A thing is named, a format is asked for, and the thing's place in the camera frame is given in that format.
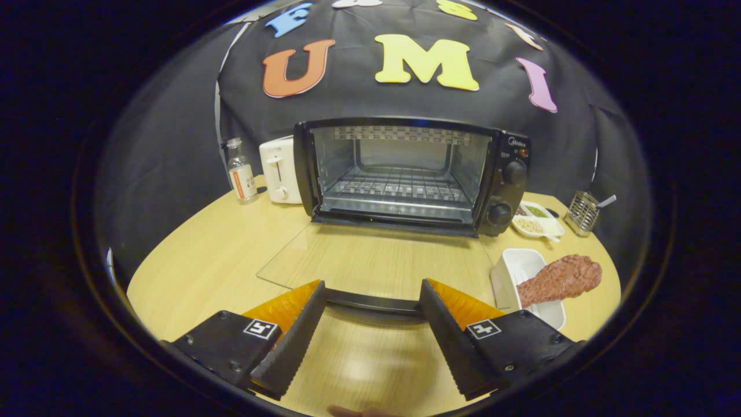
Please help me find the brown meat drumstick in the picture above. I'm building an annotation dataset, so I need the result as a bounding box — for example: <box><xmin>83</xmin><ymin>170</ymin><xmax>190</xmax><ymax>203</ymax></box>
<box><xmin>515</xmin><ymin>254</ymin><xmax>603</xmax><ymax>308</ymax></box>

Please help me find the wire mesh utensil holder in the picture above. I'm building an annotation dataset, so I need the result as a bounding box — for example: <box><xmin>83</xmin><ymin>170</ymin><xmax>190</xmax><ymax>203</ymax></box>
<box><xmin>564</xmin><ymin>191</ymin><xmax>601</xmax><ymax>237</ymax></box>

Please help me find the white divided condiment dish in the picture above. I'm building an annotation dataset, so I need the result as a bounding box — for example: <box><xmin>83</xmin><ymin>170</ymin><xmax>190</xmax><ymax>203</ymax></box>
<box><xmin>512</xmin><ymin>200</ymin><xmax>566</xmax><ymax>243</ymax></box>

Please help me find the black toaster oven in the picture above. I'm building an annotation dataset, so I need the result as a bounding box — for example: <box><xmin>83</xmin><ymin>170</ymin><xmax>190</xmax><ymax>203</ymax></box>
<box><xmin>256</xmin><ymin>116</ymin><xmax>532</xmax><ymax>325</ymax></box>

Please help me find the white bread toaster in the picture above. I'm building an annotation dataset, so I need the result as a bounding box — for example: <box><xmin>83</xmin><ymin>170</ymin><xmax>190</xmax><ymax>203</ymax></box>
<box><xmin>259</xmin><ymin>136</ymin><xmax>303</xmax><ymax>204</ymax></box>

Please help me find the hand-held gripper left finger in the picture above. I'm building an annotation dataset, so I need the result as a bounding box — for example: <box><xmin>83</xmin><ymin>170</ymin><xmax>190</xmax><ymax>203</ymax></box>
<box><xmin>162</xmin><ymin>280</ymin><xmax>328</xmax><ymax>401</ymax></box>

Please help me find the white rectangular tray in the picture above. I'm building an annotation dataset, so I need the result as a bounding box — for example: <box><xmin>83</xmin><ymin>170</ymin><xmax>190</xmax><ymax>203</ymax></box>
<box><xmin>490</xmin><ymin>248</ymin><xmax>567</xmax><ymax>331</ymax></box>

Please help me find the clear glass bottle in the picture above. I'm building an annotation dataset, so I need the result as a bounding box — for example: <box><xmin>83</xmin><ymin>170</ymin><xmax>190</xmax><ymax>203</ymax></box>
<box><xmin>225</xmin><ymin>137</ymin><xmax>259</xmax><ymax>203</ymax></box>

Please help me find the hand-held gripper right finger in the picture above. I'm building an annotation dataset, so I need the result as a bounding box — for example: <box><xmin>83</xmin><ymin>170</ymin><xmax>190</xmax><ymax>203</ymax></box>
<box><xmin>420</xmin><ymin>279</ymin><xmax>585</xmax><ymax>401</ymax></box>

